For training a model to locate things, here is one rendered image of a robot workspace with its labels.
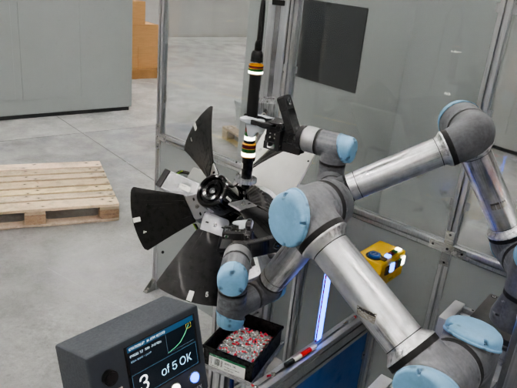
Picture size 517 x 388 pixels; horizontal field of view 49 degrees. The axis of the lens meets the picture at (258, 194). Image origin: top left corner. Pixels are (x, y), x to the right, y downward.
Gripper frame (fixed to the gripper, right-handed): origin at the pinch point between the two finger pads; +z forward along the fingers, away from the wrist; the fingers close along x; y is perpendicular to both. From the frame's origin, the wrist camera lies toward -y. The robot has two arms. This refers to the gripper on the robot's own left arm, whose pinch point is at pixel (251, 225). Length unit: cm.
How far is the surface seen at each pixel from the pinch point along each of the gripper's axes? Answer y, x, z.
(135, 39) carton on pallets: 259, 27, 784
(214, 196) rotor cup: 13.0, -4.5, 11.3
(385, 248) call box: -42.9, 15.3, 16.8
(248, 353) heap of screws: 0.3, 33.6, -17.7
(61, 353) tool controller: 28, -7, -73
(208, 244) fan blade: 14.5, 9.7, 5.6
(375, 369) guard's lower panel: -49, 93, 53
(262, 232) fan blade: -3.4, 1.2, -3.1
